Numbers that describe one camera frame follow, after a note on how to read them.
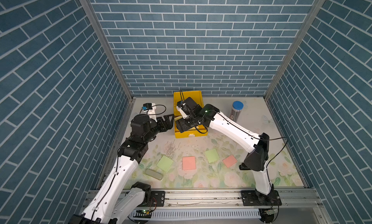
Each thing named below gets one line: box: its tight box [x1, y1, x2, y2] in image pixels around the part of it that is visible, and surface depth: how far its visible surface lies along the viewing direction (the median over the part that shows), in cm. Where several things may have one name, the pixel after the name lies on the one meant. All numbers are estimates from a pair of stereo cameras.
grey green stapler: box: [145, 168, 163, 180], surface depth 81 cm
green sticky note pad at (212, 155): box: [204, 148, 220, 163], surface depth 91 cm
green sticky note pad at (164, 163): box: [155, 154, 174, 173], surface depth 88 cm
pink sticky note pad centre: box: [182, 156, 197, 171], surface depth 87 cm
